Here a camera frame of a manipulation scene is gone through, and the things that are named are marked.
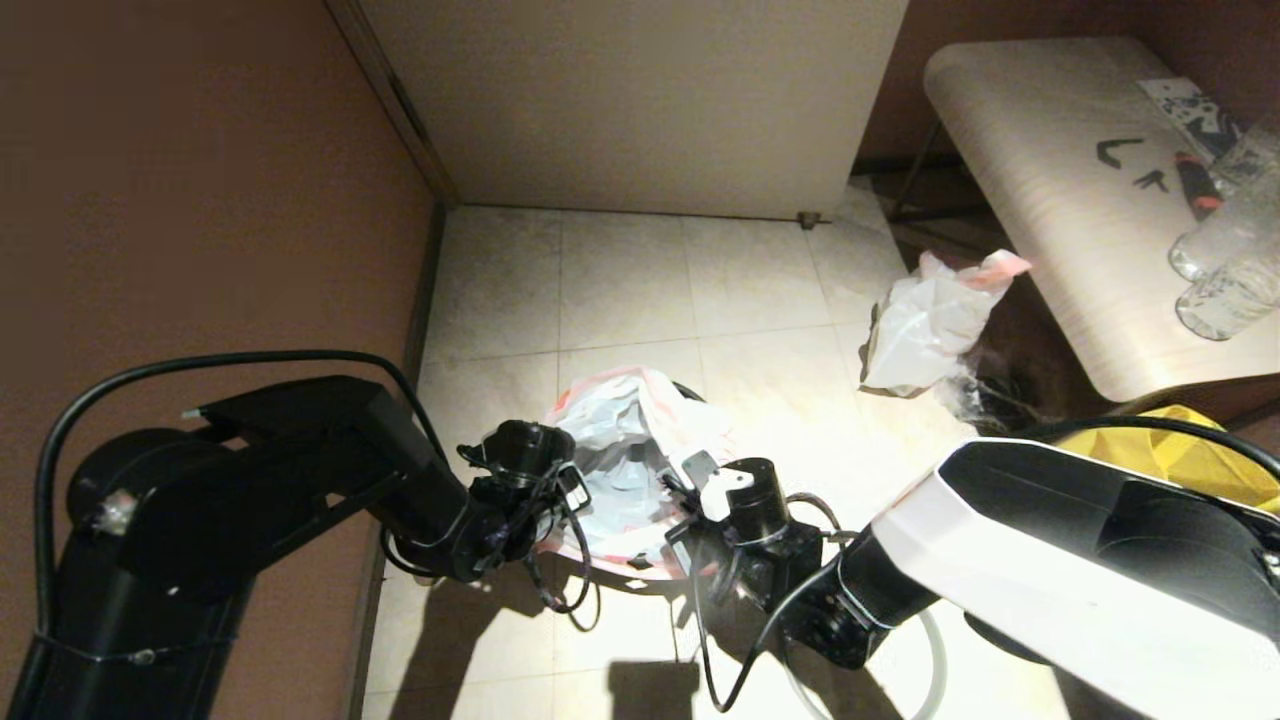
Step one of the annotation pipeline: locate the clear red-print plastic bag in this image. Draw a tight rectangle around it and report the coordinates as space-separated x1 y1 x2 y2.
540 366 746 583

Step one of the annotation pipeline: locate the grey bin ring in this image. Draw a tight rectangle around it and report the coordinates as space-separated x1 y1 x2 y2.
780 605 949 720

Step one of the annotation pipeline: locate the used white bin liner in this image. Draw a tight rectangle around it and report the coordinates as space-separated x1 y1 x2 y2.
858 250 1031 399

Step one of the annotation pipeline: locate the black trash bin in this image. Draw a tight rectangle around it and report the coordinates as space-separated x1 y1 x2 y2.
555 380 711 598

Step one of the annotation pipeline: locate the yellow tote bag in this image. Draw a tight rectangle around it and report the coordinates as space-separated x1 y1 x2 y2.
1058 405 1280 516

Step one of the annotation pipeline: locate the crumpled clear plastic wrap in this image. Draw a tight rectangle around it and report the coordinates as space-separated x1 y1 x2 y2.
935 368 1046 437

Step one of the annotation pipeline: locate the white cabinet panel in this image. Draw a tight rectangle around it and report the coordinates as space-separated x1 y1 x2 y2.
358 0 909 225

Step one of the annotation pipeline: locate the dark metal table leg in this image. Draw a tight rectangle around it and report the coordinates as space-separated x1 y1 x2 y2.
885 125 946 226

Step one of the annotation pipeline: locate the light wood-grain table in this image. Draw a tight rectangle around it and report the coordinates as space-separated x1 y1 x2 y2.
922 40 1280 405

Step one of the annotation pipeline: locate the black and red marker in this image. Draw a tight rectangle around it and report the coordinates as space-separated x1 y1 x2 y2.
1172 153 1224 223

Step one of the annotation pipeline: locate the printed white card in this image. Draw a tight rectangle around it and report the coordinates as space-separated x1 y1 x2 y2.
1135 78 1241 161

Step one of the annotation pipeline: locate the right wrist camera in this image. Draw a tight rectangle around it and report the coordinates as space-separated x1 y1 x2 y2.
680 450 793 546

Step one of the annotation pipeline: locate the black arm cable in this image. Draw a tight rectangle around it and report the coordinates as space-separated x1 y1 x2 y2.
1020 414 1280 483
34 349 449 641
520 500 603 633

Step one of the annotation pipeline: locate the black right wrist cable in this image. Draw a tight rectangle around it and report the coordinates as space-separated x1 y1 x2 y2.
690 490 851 713

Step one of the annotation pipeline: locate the black left upper arm cable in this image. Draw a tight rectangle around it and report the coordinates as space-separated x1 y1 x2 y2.
34 349 449 641

